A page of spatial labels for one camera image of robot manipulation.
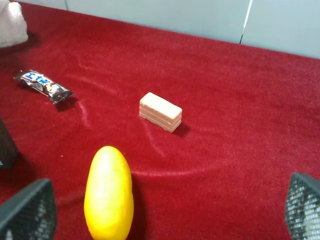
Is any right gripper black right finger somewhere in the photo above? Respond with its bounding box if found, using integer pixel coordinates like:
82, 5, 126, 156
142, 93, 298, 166
285, 173, 320, 240

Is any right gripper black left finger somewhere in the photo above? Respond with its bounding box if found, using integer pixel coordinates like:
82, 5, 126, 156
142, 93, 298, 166
0, 178, 57, 240

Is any dark grey pump bottle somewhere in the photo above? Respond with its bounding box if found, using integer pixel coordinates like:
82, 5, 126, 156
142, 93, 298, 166
0, 119, 19, 169

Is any yellow mango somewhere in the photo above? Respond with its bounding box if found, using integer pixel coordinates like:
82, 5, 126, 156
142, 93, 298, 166
84, 146, 134, 240

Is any chocolate bar dark wrapper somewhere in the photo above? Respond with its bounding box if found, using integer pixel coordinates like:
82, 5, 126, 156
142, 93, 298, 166
13, 69, 74, 104

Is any pink layered wafer block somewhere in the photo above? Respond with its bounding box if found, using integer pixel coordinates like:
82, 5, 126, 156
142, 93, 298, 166
139, 92, 183, 133

